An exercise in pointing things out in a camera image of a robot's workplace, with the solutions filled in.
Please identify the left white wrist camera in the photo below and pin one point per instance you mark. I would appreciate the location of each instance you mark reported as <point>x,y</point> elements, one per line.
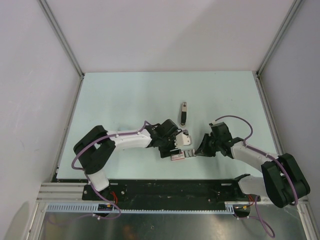
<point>182,139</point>

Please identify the aluminium front frame rail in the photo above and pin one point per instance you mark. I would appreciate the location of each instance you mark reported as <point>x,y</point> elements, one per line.
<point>64,193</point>

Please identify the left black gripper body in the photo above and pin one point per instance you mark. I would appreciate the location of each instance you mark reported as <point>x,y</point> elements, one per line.
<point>168,142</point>

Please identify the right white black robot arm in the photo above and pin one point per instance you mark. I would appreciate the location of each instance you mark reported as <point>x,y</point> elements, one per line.
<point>282,179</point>

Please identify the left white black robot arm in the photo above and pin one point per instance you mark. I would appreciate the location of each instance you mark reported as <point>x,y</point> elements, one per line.
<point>93,151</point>

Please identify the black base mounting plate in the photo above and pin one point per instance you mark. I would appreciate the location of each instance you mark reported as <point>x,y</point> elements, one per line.
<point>120,190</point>

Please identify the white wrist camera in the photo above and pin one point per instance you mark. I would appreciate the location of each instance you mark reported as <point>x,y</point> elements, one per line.
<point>213,122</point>
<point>182,139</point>

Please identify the aluminium corner post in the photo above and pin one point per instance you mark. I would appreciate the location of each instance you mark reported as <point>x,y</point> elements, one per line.
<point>49,14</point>
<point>280,34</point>

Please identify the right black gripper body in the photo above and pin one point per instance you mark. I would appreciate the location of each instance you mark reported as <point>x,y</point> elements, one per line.
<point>217,142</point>

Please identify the left aluminium corner post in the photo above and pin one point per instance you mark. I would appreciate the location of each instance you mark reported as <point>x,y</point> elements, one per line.
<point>49,14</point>

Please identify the right aluminium corner post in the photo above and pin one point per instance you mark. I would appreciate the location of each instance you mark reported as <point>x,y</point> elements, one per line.
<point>280,34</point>

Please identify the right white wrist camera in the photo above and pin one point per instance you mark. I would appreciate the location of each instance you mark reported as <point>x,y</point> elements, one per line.
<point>213,122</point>

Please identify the right aluminium side rail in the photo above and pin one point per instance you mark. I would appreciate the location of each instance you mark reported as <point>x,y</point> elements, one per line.
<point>269,114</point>

